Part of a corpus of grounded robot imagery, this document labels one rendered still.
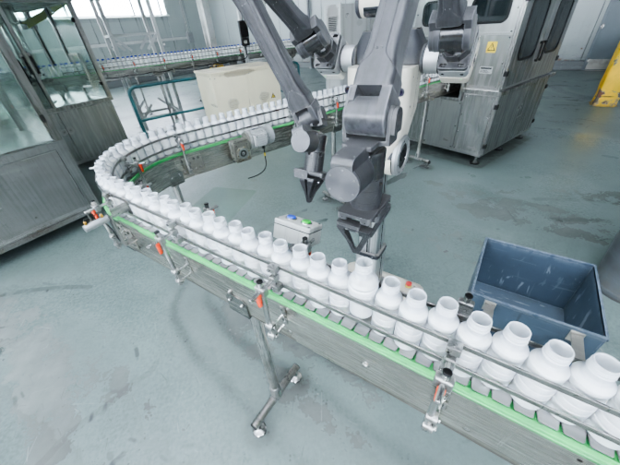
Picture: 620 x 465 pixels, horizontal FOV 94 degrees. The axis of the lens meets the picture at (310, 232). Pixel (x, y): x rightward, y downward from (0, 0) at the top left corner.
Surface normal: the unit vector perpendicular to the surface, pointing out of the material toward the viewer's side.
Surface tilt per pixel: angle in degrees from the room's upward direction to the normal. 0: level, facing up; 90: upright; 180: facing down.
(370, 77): 54
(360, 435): 0
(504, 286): 90
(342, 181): 89
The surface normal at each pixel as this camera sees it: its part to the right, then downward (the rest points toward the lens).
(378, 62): -0.48, -0.06
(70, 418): -0.07, -0.81
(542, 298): -0.55, 0.52
